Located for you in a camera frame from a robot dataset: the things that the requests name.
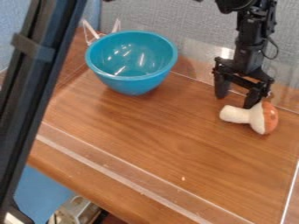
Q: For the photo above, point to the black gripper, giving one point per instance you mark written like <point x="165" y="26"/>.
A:
<point x="243" y="71"/>

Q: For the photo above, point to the white brown toy mushroom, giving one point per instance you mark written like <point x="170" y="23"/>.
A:
<point x="261" y="117"/>

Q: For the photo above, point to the blue plastic bowl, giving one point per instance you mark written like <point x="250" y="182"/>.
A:
<point x="132" y="60"/>

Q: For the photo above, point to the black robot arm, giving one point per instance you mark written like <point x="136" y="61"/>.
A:
<point x="257" y="22"/>

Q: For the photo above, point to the clear acrylic back barrier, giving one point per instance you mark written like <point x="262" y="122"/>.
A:
<point x="197" y="61"/>

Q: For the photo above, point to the clear acrylic barrier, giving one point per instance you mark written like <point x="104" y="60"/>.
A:
<point x="183" y="202"/>
<point x="197" y="61"/>

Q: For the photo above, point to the clear acrylic front barrier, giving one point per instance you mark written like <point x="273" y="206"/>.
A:
<point x="183" y="202"/>

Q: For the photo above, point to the black stand leg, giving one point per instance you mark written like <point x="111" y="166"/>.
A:
<point x="14" y="216"/>

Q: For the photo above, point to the clear acrylic corner bracket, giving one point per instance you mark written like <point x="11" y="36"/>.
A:
<point x="92" y="34"/>

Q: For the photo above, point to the dark blue metal post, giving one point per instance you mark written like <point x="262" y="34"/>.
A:
<point x="40" y="49"/>

